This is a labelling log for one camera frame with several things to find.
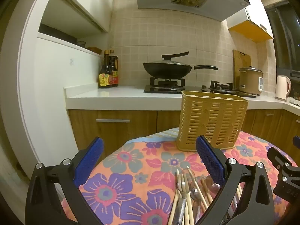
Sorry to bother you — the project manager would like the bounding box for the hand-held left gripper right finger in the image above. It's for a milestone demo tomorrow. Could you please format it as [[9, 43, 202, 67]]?
[[194, 135, 275, 225]]

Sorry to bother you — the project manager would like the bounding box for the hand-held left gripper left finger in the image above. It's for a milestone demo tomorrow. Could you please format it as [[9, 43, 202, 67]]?
[[25, 136, 105, 225]]

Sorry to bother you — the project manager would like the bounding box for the tan plastic slotted utensil basket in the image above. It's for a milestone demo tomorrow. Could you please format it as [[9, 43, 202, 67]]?
[[176, 90, 249, 152]]

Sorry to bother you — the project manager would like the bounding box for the pile of wooden chopsticks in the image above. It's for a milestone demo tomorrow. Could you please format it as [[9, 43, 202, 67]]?
[[167, 166, 243, 225]]

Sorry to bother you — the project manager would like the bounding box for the wooden base cabinet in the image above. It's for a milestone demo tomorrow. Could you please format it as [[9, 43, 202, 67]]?
[[67, 109, 300, 155]]

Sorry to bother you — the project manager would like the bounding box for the floral orange tablecloth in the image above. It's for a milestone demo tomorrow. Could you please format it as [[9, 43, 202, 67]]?
[[60, 127, 298, 225]]

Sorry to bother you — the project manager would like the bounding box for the white electric kettle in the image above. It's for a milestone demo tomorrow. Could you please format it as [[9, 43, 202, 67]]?
[[275, 75, 291, 102]]

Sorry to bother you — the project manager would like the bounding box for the white kitchen countertop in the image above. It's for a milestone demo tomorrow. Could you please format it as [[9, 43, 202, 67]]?
[[64, 85, 300, 122]]

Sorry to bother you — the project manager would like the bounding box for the black gas stove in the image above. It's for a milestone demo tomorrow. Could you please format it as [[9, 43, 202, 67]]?
[[143, 77, 258, 98]]

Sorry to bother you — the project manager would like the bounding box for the black pan support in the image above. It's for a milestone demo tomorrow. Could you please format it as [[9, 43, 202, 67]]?
[[150, 77, 185, 88], [209, 81, 235, 91]]

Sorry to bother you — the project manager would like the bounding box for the brown rice cooker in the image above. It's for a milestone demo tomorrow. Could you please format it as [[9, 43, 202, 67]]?
[[238, 66, 264, 96]]

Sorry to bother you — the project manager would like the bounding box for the dark sauce bottle red label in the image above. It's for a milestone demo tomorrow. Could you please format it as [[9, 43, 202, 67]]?
[[109, 50, 119, 87]]

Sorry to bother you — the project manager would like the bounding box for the black wok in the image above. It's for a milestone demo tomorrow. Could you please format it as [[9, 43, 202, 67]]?
[[142, 61, 219, 78]]

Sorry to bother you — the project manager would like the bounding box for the wooden cutting board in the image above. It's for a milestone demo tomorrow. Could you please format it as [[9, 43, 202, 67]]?
[[232, 49, 251, 89]]

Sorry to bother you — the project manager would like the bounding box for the dark window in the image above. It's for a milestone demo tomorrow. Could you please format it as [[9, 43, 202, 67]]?
[[267, 2, 300, 85]]

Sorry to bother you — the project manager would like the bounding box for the glass wok lid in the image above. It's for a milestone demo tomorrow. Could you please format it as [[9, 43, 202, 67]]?
[[143, 51, 192, 66]]

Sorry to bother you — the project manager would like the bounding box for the long metal cabinet handle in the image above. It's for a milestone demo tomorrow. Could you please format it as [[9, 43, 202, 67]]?
[[96, 119, 130, 123]]

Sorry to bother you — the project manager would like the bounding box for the white wall cabinet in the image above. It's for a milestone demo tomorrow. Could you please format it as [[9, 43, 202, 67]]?
[[228, 7, 274, 43]]

